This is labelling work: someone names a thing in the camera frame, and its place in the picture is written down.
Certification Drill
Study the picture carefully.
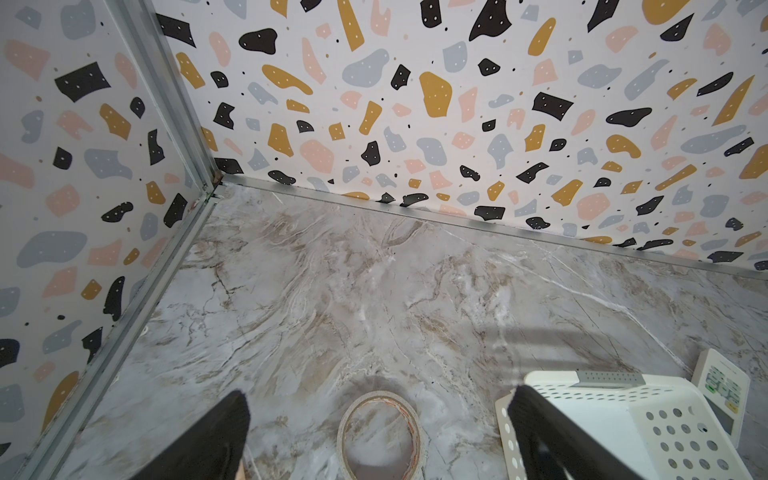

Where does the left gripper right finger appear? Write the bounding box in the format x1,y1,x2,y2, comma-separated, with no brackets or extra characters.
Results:
507,385,639,479

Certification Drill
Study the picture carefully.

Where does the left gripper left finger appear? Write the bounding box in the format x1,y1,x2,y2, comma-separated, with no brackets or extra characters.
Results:
133,390,250,479

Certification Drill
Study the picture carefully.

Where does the white perforated plastic bin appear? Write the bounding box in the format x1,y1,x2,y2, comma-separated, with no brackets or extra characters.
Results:
495,371,751,479

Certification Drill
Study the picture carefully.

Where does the clear tape roll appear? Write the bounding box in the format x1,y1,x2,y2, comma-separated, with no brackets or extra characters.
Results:
336,390,427,479

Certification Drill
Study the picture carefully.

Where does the white remote control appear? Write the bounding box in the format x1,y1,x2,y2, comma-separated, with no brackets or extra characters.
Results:
691,348,750,448

